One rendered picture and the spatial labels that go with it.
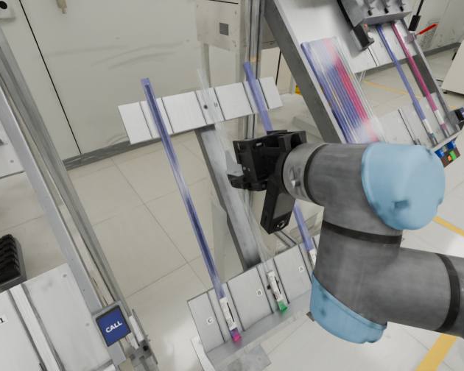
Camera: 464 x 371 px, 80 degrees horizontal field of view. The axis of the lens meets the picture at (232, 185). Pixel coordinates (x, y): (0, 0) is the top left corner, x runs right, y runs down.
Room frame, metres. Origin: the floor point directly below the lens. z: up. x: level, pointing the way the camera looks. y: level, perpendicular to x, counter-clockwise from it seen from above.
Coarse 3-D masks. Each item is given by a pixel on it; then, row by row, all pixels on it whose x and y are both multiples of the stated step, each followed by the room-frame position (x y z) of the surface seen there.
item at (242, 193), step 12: (204, 72) 0.56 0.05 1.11; (204, 84) 0.54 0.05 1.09; (216, 108) 0.52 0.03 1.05; (216, 120) 0.50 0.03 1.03; (228, 144) 0.48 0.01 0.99; (240, 192) 0.42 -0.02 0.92; (252, 216) 0.39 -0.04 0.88; (252, 228) 0.38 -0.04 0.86; (264, 252) 0.35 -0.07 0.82; (264, 264) 0.33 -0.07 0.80
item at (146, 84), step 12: (144, 84) 0.50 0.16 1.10; (156, 108) 0.48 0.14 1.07; (156, 120) 0.46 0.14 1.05; (168, 144) 0.44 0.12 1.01; (168, 156) 0.42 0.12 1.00; (180, 180) 0.40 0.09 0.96; (180, 192) 0.39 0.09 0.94; (192, 204) 0.37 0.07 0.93; (192, 216) 0.36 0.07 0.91; (204, 240) 0.33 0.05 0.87; (204, 252) 0.32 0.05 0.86; (216, 276) 0.29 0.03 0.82; (216, 288) 0.28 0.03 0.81
